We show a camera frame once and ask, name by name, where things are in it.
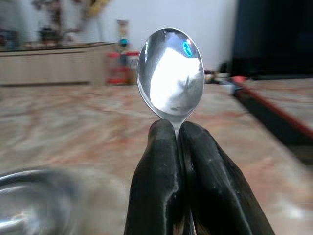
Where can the blue shiny bauble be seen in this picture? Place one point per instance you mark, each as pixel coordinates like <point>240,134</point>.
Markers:
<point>124,41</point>

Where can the marble-top folding table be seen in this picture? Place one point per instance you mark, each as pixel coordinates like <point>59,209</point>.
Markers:
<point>288,98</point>
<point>73,122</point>

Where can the shiny metal dish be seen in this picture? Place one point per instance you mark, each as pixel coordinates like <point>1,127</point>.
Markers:
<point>36,195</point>

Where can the light wooden cabinet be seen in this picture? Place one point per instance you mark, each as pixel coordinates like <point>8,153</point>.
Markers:
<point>49,66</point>

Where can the red-lidded clear jar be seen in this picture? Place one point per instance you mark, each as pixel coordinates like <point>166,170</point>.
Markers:
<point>117,68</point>

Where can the silver metal spoon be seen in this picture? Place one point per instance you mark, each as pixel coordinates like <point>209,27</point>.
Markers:
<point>168,85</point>

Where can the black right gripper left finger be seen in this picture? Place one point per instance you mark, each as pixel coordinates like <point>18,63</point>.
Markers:
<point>156,183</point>

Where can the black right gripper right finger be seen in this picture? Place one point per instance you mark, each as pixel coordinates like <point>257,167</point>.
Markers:
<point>220,191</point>

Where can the black flat television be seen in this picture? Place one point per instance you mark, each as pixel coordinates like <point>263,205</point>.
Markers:
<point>274,36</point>

